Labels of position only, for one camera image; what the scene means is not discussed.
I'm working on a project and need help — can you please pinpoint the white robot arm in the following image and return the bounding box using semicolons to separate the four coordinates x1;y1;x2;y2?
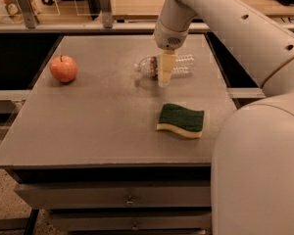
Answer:
154;0;294;235

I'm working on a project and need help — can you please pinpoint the left metal bracket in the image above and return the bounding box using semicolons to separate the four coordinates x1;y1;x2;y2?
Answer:
18;0;37;29

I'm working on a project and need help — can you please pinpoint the lower grey drawer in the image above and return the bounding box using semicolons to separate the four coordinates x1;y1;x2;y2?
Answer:
49;211;212;231

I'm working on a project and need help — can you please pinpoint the green and yellow sponge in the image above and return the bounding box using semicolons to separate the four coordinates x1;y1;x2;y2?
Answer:
156;103;205;139

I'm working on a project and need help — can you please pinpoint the red apple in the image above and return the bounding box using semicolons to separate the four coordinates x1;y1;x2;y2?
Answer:
49;55;77;83

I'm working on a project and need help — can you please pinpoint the grey drawer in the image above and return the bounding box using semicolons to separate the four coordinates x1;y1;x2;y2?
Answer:
15;180;211;210
49;211;212;231

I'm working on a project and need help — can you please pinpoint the metal bracket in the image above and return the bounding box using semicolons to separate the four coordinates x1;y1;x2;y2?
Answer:
99;0;114;28
18;0;37;29

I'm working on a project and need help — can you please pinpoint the middle metal bracket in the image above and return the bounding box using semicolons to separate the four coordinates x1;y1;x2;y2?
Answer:
99;0;114;28

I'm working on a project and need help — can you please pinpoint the upper grey drawer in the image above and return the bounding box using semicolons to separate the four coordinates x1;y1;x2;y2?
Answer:
15;180;211;210

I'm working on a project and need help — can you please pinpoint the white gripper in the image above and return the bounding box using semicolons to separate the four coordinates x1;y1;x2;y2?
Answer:
154;21;188;87

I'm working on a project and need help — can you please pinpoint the clear plastic water bottle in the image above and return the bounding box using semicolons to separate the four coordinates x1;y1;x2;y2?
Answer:
134;54;195;79

